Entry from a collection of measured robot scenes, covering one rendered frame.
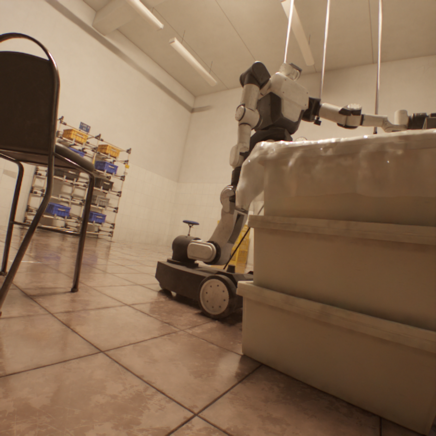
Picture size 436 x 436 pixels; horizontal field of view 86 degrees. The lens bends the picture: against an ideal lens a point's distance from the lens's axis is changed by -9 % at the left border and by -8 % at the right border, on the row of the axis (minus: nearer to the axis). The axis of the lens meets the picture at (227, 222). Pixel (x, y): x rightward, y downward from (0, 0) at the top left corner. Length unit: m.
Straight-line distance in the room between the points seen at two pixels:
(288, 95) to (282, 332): 1.20
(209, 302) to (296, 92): 1.21
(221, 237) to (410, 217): 1.02
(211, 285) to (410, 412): 0.85
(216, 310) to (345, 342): 0.65
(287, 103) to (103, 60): 5.35
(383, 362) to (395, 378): 0.04
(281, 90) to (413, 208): 1.01
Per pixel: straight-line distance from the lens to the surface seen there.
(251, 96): 1.47
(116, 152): 5.45
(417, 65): 6.49
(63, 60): 6.03
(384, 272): 0.70
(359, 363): 0.75
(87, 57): 6.30
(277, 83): 1.55
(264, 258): 0.82
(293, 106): 1.55
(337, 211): 0.75
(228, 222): 1.44
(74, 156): 1.21
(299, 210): 0.79
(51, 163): 1.09
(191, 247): 1.54
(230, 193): 1.20
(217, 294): 1.21
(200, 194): 6.72
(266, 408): 0.68
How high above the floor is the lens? 0.35
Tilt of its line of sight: 5 degrees up
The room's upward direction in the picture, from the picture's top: 10 degrees clockwise
